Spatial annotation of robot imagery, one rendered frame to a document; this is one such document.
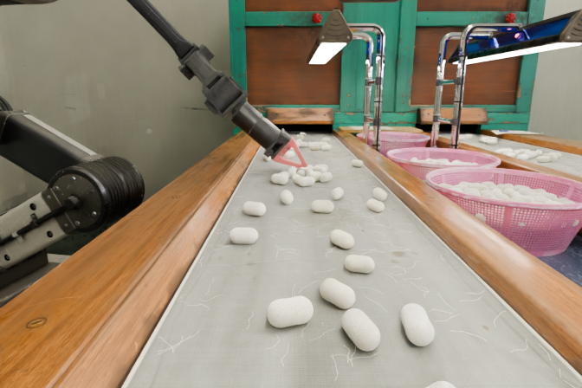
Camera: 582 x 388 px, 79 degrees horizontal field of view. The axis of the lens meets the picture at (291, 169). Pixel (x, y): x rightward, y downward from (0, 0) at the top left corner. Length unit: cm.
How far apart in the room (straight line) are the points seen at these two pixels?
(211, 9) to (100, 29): 78
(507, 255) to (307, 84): 134
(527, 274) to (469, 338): 10
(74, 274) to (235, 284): 14
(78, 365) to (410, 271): 30
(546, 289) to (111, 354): 34
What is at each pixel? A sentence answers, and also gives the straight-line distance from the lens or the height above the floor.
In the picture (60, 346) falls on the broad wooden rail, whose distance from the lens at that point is 29.
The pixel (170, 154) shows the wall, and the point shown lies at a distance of 277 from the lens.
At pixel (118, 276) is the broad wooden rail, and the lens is 36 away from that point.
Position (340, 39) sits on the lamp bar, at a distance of 87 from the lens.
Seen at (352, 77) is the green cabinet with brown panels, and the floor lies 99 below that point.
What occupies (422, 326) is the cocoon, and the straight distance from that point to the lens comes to 30.
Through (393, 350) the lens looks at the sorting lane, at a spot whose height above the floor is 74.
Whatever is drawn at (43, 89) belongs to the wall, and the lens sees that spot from 313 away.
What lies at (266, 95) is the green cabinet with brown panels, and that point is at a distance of 165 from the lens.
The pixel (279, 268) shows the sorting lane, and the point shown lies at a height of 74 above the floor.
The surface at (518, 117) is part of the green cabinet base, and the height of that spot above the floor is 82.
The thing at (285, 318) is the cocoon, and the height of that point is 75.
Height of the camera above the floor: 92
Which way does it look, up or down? 12 degrees down
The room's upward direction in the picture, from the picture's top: straight up
